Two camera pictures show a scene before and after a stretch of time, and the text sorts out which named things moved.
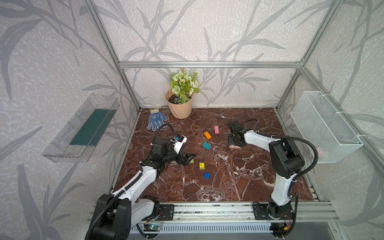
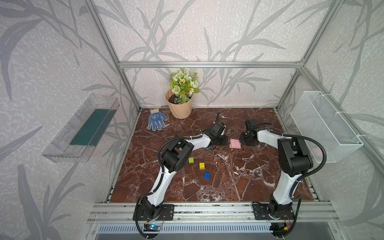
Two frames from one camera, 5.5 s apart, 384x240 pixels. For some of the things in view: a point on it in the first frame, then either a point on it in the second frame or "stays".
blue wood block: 207,175 stays
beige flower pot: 178,110 stays
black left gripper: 182,157 → 221,140
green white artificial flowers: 184,86 stays
